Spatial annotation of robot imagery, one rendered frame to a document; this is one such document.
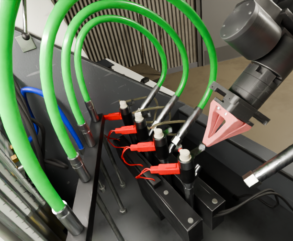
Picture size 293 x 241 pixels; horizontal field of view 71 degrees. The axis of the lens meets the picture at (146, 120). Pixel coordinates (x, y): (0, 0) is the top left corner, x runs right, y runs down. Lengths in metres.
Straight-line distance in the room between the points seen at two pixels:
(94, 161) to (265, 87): 0.32
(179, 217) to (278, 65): 0.31
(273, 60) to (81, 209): 0.36
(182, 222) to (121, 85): 0.38
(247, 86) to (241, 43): 0.07
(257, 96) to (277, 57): 0.06
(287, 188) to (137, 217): 0.39
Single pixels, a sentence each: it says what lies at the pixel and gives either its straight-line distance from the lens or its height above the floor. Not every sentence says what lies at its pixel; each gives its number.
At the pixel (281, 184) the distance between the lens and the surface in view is 0.61.
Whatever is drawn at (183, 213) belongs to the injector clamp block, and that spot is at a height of 0.98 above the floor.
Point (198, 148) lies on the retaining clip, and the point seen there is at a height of 1.10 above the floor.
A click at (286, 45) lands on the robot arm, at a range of 0.36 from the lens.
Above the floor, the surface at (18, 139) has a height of 1.27.
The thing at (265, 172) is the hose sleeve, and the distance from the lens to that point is 0.32.
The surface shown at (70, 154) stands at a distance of 0.34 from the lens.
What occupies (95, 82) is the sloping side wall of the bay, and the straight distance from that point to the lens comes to 0.56.
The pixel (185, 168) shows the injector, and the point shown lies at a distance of 0.37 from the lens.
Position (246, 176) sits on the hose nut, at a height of 1.12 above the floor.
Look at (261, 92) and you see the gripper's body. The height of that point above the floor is 1.19.
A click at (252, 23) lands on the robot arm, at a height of 1.29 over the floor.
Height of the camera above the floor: 1.37
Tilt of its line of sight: 36 degrees down
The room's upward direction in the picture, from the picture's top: 13 degrees counter-clockwise
